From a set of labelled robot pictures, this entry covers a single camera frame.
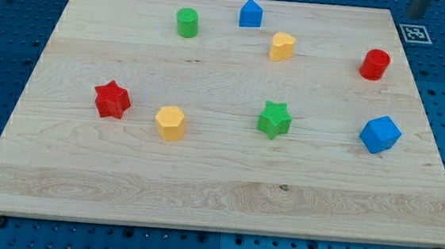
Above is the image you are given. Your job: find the yellow hexagon block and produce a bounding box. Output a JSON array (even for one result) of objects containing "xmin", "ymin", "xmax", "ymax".
[{"xmin": 155, "ymin": 105, "xmax": 186, "ymax": 141}]

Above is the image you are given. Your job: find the green star block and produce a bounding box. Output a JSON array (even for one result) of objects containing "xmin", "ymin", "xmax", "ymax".
[{"xmin": 256, "ymin": 100, "xmax": 292, "ymax": 140}]

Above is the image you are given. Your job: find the light wooden board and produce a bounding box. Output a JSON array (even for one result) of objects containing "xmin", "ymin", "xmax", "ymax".
[{"xmin": 0, "ymin": 0, "xmax": 445, "ymax": 247}]

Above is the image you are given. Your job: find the yellow heart block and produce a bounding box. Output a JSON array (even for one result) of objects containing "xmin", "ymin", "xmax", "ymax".
[{"xmin": 269, "ymin": 32, "xmax": 296, "ymax": 61}]

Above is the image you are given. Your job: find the green cylinder block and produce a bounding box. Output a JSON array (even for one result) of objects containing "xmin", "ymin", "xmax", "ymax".
[{"xmin": 176, "ymin": 8, "xmax": 198, "ymax": 38}]

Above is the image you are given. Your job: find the red star block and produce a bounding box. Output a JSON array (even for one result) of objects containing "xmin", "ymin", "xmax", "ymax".
[{"xmin": 94, "ymin": 80, "xmax": 132, "ymax": 120}]

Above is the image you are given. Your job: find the blue house-shaped block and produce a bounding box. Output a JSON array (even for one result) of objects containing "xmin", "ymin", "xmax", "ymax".
[{"xmin": 238, "ymin": 0, "xmax": 263, "ymax": 28}]

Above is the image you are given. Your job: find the blue cube block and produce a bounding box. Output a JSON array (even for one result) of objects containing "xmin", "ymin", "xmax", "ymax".
[{"xmin": 359, "ymin": 116, "xmax": 401, "ymax": 154}]

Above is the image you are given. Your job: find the red cylinder block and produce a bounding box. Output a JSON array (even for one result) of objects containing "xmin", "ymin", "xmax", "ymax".
[{"xmin": 359, "ymin": 48, "xmax": 391, "ymax": 81}]

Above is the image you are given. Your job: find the white fiducial marker tag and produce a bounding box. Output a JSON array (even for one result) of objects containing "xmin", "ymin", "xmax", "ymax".
[{"xmin": 400, "ymin": 23, "xmax": 432, "ymax": 44}]

